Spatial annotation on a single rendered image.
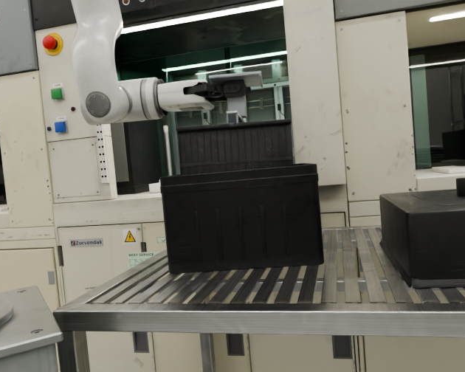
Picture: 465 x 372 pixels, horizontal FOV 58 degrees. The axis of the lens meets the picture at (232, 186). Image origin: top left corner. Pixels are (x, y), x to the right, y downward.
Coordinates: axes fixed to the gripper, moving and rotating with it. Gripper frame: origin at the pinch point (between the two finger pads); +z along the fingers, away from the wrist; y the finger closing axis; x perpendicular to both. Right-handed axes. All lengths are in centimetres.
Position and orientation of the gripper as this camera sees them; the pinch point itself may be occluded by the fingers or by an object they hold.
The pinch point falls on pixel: (235, 90)
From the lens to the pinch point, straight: 86.9
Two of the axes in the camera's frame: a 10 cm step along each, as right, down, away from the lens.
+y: -1.0, 0.5, -9.9
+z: 9.9, -0.7, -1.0
